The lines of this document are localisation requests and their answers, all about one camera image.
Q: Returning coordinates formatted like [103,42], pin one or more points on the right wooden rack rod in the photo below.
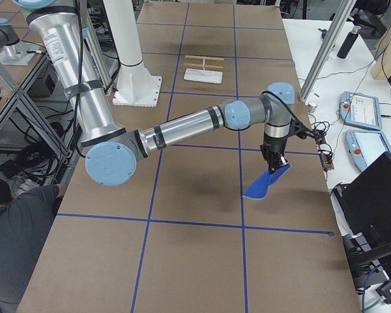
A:
[204,58]

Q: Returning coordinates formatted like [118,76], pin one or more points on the far teach pendant tablet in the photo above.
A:
[359,110]

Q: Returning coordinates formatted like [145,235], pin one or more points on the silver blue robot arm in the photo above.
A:
[112,152]
[12,50]

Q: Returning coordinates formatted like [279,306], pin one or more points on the white towel rack base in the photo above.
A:
[205,76]

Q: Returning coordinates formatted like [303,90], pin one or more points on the near teach pendant tablet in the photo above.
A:
[365,146]

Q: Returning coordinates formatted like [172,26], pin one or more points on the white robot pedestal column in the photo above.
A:
[135,84]

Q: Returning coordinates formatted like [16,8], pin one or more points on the small silver cylinder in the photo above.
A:
[311,106]

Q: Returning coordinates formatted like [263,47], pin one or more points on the blue microfiber towel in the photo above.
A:
[259,188]

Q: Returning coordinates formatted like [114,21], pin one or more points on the black water bottle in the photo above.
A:
[348,42]

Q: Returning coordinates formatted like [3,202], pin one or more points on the person in grey shirt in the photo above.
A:
[25,222]

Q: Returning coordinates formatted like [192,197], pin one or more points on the teach pendant tablet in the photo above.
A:
[365,146]
[359,110]

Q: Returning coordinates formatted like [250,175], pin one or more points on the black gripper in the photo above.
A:
[273,148]

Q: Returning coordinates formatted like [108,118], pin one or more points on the aluminium frame post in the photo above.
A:
[336,26]

